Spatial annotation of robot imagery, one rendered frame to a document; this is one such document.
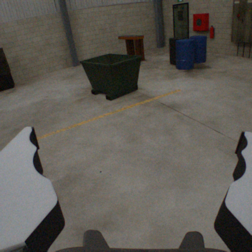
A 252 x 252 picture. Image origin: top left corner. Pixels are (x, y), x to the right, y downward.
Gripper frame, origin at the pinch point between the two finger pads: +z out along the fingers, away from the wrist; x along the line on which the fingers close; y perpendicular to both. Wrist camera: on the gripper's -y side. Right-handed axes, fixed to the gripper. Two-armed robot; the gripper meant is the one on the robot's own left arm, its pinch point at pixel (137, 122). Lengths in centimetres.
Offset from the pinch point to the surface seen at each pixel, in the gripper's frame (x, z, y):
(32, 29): -418, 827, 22
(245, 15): 384, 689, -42
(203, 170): 87, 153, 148
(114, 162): -21, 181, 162
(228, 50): 385, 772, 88
